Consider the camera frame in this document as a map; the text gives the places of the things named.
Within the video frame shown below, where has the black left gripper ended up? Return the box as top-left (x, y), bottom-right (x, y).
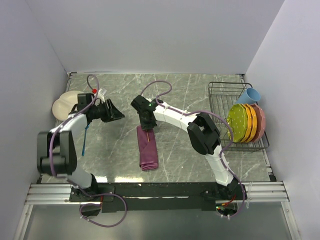
top-left (89, 98), bottom-right (125, 123)

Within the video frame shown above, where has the purple cloth napkin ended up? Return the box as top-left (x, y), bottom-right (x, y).
top-left (136, 125), bottom-right (159, 171)

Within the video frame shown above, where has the blue metal fork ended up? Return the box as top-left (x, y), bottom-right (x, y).
top-left (81, 124), bottom-right (90, 157)

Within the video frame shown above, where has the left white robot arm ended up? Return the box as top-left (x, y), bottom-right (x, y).
top-left (37, 93), bottom-right (125, 201)

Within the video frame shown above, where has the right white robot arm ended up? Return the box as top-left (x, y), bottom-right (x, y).
top-left (131, 95), bottom-right (241, 200)

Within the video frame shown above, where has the cream divided ceramic plate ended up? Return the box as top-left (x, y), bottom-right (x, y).
top-left (52, 90), bottom-right (83, 121)

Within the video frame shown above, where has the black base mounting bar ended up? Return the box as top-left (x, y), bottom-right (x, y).
top-left (69, 182), bottom-right (248, 213)

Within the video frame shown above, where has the green scalloped plate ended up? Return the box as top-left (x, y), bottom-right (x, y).
top-left (227, 104), bottom-right (248, 143)

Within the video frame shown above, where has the light blue plastic cup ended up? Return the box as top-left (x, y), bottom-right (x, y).
top-left (236, 87), bottom-right (261, 105)

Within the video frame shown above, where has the orange scalloped plate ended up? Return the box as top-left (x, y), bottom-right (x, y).
top-left (240, 103), bottom-right (258, 143)

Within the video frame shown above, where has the pink scalloped plate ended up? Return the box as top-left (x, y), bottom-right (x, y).
top-left (251, 103), bottom-right (266, 143)

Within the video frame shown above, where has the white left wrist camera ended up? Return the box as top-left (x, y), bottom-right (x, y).
top-left (92, 88), bottom-right (107, 103)

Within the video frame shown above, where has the black wire dish rack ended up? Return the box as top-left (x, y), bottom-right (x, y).
top-left (208, 81), bottom-right (270, 153)

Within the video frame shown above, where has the aluminium frame rail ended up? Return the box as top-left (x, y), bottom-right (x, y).
top-left (25, 182), bottom-right (289, 205)

